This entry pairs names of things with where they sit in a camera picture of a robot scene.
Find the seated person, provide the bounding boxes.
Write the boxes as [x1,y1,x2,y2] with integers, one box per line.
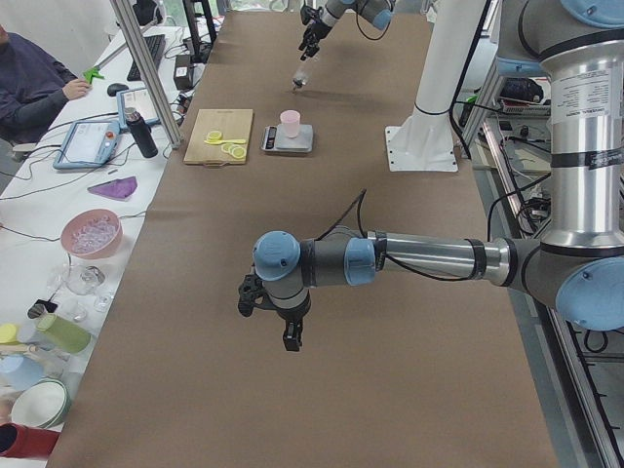
[1,30,91,144]

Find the black keyboard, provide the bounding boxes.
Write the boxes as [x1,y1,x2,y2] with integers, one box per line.
[126,34,168,82]

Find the pink bowl with ice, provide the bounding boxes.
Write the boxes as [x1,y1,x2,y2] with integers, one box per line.
[60,209,123,259]

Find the near teach pendant tablet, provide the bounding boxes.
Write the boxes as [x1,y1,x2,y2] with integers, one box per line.
[53,120,121,171]

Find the far teach pendant tablet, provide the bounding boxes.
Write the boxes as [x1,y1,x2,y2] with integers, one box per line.
[116,88,160,131]

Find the grey kitchen scale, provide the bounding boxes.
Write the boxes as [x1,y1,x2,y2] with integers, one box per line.
[260,124,314,154]

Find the pink plastic cup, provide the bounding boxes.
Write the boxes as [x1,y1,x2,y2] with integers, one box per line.
[280,109,300,138]

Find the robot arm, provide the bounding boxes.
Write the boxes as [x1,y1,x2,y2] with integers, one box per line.
[298,0,395,61]
[238,1,623,351]

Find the green cup lying down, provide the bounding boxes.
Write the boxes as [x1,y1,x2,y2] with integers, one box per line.
[36,314,91,354]

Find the black computer mouse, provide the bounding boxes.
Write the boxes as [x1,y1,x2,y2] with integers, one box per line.
[106,83,129,97]

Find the white green rimmed bowl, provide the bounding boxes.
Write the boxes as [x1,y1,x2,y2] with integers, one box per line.
[11,379,71,429]

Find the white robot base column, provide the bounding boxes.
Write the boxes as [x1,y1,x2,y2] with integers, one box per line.
[386,0,488,173]

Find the black thermos bottle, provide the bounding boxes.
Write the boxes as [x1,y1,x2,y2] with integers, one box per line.
[124,107,158,159]

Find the clear glass cup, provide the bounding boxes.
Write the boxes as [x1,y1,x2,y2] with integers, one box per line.
[63,265,105,295]

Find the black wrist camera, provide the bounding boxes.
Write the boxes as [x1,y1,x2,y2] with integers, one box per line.
[238,273,268,318]

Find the yellow cup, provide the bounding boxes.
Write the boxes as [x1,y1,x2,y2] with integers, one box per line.
[0,323,20,345]

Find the black power box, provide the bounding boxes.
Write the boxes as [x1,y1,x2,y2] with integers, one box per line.
[174,55,194,91]

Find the glass sauce bottle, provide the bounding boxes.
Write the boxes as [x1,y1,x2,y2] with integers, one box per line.
[292,57,319,92]

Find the wooden cutting board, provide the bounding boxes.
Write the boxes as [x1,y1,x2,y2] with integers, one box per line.
[183,109,254,168]

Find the lemon slice near edge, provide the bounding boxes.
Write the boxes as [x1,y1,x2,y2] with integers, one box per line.
[229,146,247,160]

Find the red cup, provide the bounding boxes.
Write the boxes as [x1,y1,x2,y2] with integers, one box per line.
[1,423,60,460]

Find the light blue cup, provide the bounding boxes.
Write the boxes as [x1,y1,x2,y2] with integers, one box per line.
[1,355,45,391]

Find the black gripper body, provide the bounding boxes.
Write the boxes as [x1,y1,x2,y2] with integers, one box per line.
[304,14,336,47]
[268,288,311,323]

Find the lemon slice on knife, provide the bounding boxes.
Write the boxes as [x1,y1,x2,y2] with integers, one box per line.
[206,130,222,142]

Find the teach pendant tablet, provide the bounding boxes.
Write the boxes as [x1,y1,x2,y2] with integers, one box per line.
[53,120,121,171]
[116,88,160,131]

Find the purple cloth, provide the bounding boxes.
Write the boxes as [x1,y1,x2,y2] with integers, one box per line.
[87,176,137,201]

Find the green plastic toy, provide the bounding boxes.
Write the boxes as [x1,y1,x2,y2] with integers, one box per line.
[83,65,104,84]

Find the aluminium frame post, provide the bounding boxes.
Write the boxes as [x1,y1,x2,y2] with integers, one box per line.
[110,0,182,149]

